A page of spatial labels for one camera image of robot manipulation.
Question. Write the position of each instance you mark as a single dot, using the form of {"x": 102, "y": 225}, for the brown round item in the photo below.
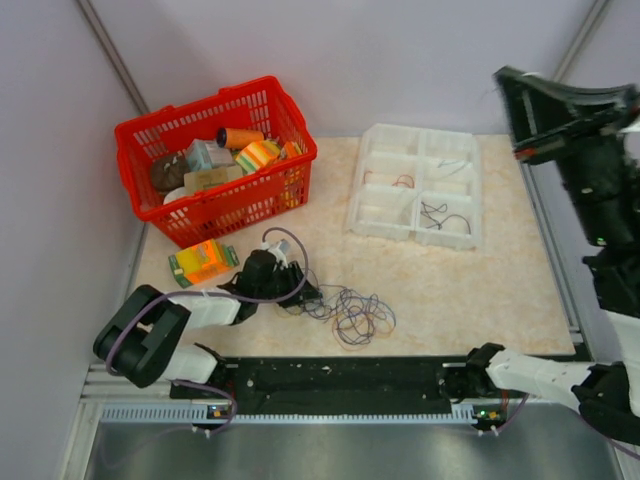
{"x": 167, "y": 173}

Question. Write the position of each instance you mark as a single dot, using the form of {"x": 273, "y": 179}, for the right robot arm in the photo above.
{"x": 602, "y": 182}

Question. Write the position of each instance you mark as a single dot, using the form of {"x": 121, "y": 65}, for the red plastic basket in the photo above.
{"x": 260, "y": 104}

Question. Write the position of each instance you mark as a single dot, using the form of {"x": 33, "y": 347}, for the teal grey box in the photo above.
{"x": 205, "y": 155}

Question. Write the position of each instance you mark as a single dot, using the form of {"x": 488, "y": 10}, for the beige carton box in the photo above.
{"x": 202, "y": 180}

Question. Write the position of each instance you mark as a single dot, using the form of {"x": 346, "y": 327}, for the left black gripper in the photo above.
{"x": 293, "y": 275}

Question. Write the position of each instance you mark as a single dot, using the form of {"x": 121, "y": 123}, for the orange yellow box on table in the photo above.
{"x": 202, "y": 262}

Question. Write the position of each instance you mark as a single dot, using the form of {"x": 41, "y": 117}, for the clear compartment tray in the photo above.
{"x": 418, "y": 184}

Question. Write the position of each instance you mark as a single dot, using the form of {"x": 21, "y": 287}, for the striped yellow green box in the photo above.
{"x": 258, "y": 155}

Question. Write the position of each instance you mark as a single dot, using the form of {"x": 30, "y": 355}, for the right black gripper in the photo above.
{"x": 548, "y": 120}

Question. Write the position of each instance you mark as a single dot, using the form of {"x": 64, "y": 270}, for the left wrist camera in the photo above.
{"x": 279, "y": 250}

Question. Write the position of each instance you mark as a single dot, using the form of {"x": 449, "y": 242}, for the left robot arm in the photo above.
{"x": 141, "y": 342}

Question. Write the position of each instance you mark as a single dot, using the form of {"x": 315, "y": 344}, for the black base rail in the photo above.
{"x": 348, "y": 385}

